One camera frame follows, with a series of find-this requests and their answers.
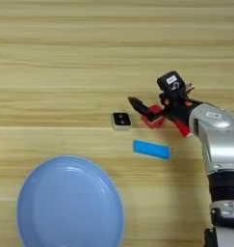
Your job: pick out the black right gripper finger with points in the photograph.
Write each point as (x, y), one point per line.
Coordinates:
(139, 104)

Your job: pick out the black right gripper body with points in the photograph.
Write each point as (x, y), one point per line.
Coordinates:
(177, 106)

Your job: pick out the red cube block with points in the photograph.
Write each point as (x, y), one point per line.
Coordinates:
(154, 121)

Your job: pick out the blue rectangular bar block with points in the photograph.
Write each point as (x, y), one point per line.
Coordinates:
(151, 149)

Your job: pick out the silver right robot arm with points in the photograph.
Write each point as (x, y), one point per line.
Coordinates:
(218, 144)

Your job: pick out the black box with white label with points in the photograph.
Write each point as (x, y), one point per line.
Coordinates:
(171, 82)

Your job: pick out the blue round plate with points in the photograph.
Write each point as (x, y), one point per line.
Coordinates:
(70, 205)

